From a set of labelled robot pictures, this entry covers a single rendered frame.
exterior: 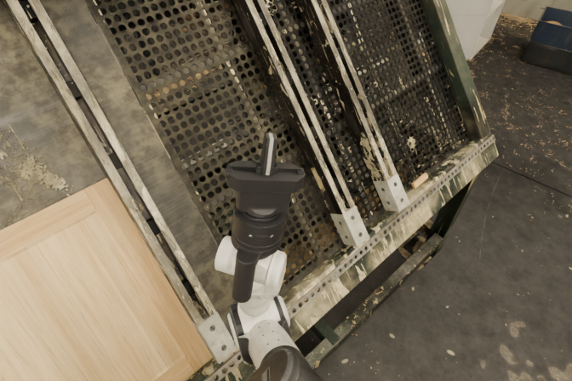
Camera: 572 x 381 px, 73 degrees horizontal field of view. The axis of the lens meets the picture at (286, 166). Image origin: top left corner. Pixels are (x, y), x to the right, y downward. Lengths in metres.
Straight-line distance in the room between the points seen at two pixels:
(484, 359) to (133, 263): 1.80
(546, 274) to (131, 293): 2.29
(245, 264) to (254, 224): 0.06
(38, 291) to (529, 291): 2.35
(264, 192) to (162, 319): 0.61
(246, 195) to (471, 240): 2.21
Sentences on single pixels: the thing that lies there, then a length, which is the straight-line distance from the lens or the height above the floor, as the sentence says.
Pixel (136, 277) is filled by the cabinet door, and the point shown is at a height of 1.13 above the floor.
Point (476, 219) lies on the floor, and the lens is 2.81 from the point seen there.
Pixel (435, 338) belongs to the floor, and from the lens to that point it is 2.29.
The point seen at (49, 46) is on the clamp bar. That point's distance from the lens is 1.06.
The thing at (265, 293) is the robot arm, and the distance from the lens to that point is 0.76.
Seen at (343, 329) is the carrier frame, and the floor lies 0.18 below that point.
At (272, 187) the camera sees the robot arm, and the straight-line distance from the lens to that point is 0.59.
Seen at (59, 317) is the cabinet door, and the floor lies 1.15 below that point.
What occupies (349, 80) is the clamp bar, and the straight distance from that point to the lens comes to 1.33.
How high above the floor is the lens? 2.01
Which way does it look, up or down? 45 degrees down
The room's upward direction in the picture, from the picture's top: straight up
